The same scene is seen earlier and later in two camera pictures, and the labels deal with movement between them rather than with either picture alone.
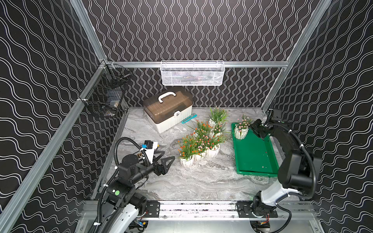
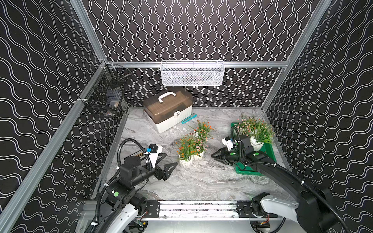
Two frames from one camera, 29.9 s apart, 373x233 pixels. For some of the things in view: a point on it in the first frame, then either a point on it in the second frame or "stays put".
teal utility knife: x=193 y=116 stays put
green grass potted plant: x=217 y=114 -> x=262 y=134
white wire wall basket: x=192 y=73 stays put
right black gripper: x=254 y=125 -> x=217 y=151
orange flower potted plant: x=187 y=151 stays put
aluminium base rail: x=261 y=208 stays put
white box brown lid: x=166 y=108 stays put
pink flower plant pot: x=219 y=128 -> x=251 y=125
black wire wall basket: x=104 y=92 stays put
